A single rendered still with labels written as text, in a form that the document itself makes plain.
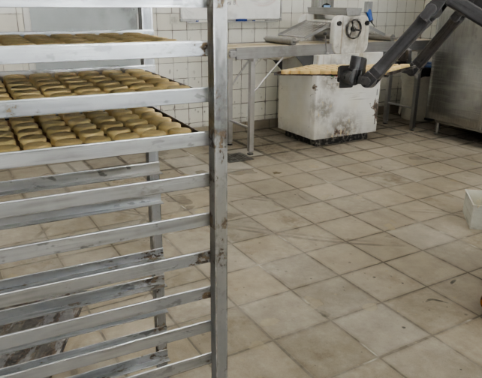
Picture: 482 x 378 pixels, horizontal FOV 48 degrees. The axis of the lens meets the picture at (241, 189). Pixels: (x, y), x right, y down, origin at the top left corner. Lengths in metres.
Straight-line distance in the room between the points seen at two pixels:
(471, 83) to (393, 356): 3.74
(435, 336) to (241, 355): 0.82
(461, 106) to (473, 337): 3.50
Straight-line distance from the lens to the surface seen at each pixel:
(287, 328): 2.39
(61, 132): 1.17
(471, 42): 5.63
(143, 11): 1.48
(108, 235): 1.11
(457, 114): 5.74
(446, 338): 2.48
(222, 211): 1.15
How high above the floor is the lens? 1.32
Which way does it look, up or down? 19 degrees down
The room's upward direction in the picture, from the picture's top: straight up
